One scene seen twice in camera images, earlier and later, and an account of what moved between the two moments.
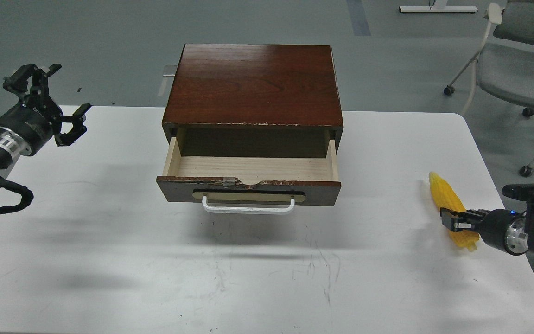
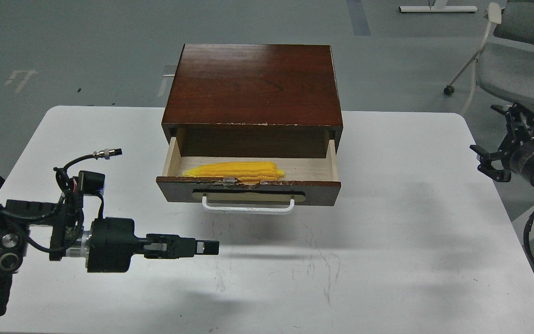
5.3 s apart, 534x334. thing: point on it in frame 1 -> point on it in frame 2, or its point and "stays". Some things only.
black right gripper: (505, 229) -> (525, 155)
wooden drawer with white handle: (249, 184) stays
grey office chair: (520, 62) stays
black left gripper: (27, 127) -> (112, 243)
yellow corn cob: (447, 198) -> (253, 171)
